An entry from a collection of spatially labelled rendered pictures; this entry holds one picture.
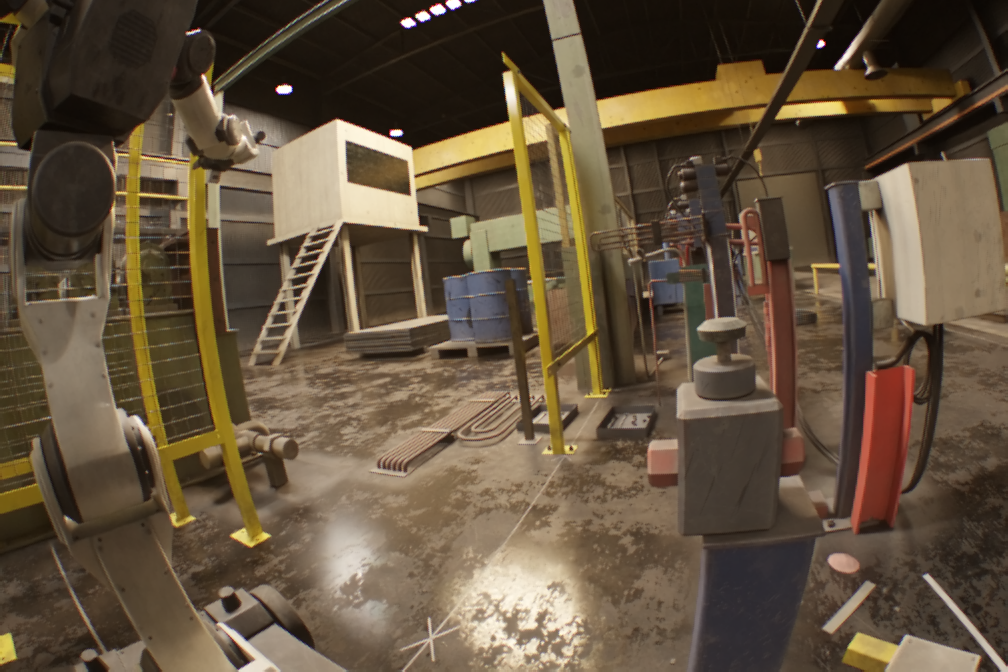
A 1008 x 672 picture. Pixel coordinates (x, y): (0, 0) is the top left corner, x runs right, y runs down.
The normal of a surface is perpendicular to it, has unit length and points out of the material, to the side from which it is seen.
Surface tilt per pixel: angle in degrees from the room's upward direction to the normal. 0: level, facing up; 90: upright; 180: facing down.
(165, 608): 66
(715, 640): 90
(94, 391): 73
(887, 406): 90
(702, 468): 90
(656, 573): 0
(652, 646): 0
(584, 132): 90
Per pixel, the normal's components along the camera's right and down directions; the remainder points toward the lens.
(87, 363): 0.80, -0.40
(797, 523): -0.13, -0.99
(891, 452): -0.38, 0.06
